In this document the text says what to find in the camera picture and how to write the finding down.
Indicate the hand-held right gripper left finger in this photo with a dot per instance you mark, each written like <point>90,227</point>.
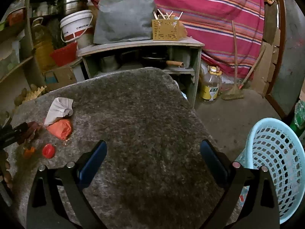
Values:
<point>93,163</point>

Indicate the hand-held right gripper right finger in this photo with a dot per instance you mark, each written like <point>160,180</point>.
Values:
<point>213,163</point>

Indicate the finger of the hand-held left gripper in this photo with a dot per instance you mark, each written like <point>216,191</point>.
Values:
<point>12,133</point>

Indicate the small orange scrap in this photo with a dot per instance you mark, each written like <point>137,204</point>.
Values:
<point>29,152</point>

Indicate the red bottle cap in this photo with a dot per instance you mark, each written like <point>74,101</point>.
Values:
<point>48,150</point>

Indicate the orange plastic bag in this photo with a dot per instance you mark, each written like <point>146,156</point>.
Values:
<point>60,128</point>

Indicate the white paper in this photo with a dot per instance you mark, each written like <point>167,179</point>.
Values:
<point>59,109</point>

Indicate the light blue plastic basket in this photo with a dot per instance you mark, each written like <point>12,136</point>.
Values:
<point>278,162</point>

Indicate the person's left hand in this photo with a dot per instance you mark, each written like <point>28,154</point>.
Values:
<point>7,176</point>

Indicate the yellow egg carton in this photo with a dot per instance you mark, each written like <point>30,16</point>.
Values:
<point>35,94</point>

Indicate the grey shaggy rug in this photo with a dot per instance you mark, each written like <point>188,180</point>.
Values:
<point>138,124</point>

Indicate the straw broom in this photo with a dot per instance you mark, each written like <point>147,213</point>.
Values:
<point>234,93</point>

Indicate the cardboard box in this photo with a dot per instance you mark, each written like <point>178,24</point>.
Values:
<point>59,77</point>

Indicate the small oil bottle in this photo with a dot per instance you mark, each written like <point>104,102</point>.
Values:
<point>210,88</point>

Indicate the light wooden shelf unit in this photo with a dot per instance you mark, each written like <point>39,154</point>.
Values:
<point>26,52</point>

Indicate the large yellow oil jug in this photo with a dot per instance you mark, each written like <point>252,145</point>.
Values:
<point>44,47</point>

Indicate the red plastic basket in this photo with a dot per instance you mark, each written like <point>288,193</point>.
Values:
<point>64,54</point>

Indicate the green plastic bag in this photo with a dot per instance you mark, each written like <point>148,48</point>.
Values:
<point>300,114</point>

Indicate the wooden stick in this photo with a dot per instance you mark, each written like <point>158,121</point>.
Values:
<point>253,64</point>

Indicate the stack of flattened cardboard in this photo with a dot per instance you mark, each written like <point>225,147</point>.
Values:
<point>268,64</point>

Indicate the small red mesh basket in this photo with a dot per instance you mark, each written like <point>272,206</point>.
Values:
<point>16,16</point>

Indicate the white plastic bucket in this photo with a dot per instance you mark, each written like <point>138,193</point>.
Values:
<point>76,28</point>

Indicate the low wooden cabinet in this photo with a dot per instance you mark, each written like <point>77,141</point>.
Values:
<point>143,45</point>

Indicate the grey metal door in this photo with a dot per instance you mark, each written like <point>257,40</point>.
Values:
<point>289,52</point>

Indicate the yellow utensil holder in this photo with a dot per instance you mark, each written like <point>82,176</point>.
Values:
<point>165,31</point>

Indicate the steel pot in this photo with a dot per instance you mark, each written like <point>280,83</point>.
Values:
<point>72,3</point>

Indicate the grey covered appliance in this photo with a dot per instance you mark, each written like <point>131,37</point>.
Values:
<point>124,19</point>

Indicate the red striped cloth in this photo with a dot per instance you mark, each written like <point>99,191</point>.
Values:
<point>202,12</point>

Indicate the bunch of wooden chopsticks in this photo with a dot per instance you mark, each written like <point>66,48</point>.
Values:
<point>166,15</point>

